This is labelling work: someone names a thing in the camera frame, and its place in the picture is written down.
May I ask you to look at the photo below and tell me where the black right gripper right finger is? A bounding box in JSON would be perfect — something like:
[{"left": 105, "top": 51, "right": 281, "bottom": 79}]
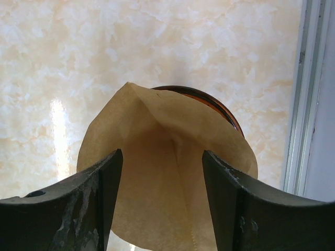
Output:
[{"left": 202, "top": 151, "right": 334, "bottom": 250}]

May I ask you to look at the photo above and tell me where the aluminium side frame rail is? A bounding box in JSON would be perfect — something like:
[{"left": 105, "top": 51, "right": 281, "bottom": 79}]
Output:
[{"left": 281, "top": 1, "right": 334, "bottom": 196}]

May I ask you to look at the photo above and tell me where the brown paper filter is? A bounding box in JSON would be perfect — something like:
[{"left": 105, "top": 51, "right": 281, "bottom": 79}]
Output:
[{"left": 77, "top": 83, "right": 258, "bottom": 250}]

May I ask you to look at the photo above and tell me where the amber glass coffee dripper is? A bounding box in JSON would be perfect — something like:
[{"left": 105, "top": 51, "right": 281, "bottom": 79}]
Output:
[{"left": 153, "top": 85, "right": 244, "bottom": 136}]

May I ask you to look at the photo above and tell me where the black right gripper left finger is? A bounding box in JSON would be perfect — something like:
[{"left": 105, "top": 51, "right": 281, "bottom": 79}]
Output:
[{"left": 1, "top": 149, "right": 123, "bottom": 250}]

